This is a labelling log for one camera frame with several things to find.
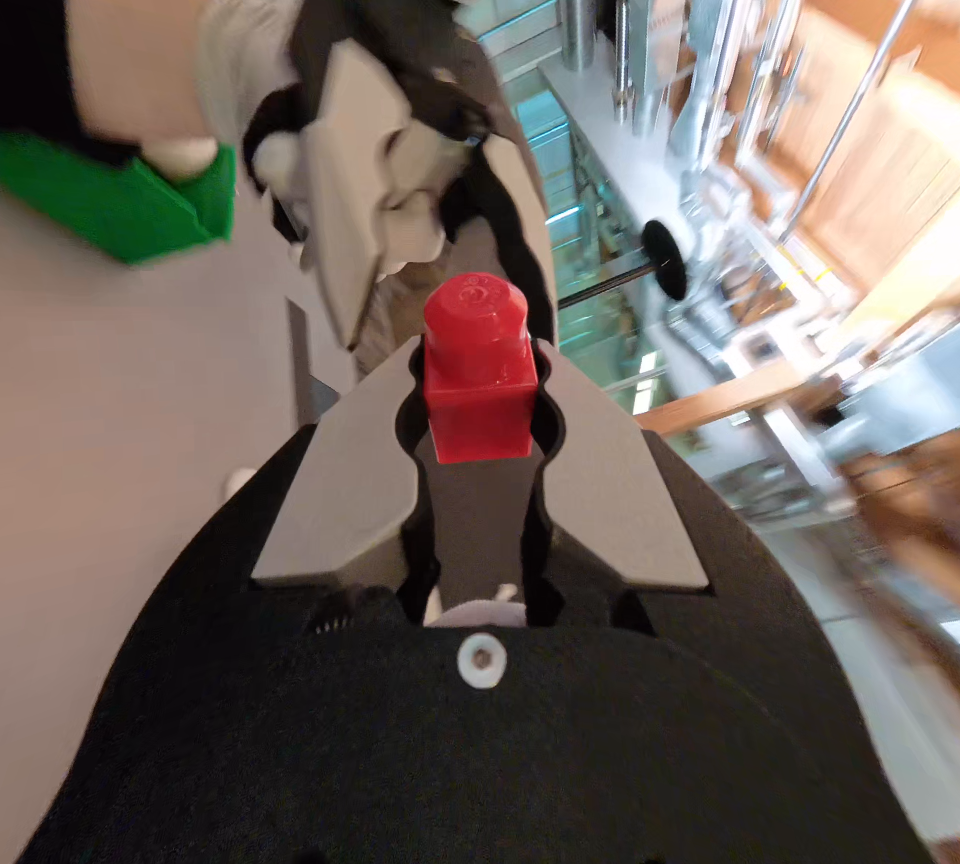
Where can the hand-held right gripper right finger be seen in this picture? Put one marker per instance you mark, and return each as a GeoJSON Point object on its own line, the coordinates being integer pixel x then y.
{"type": "Point", "coordinates": [622, 504]}

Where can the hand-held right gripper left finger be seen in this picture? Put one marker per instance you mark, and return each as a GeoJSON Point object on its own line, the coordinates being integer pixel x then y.
{"type": "Point", "coordinates": [337, 504]}

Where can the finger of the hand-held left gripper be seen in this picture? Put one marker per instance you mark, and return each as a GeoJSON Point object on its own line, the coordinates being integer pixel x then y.
{"type": "Point", "coordinates": [529, 219]}
{"type": "Point", "coordinates": [345, 189]}

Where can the red toy brick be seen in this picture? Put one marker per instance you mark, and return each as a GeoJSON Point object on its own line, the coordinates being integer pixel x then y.
{"type": "Point", "coordinates": [480, 384]}

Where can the green plastic bin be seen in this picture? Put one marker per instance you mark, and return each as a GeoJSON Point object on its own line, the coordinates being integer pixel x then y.
{"type": "Point", "coordinates": [112, 204]}

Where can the person's left forearm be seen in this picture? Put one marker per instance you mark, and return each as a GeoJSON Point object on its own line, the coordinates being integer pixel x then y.
{"type": "Point", "coordinates": [127, 31]}

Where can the person's left hand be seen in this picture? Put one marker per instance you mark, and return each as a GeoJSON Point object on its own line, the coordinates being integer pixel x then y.
{"type": "Point", "coordinates": [240, 54]}

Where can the black pole stand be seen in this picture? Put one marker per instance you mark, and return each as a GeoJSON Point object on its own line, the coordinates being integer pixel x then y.
{"type": "Point", "coordinates": [664, 256]}

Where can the wooden ceiling beam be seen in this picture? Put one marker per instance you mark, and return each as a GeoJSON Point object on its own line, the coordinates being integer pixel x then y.
{"type": "Point", "coordinates": [720, 395]}

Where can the shiny silver pipe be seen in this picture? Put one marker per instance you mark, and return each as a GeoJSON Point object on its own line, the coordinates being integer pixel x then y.
{"type": "Point", "coordinates": [720, 129]}

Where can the rectangular silver duct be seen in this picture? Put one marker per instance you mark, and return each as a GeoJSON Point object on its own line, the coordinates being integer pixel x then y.
{"type": "Point", "coordinates": [900, 391]}

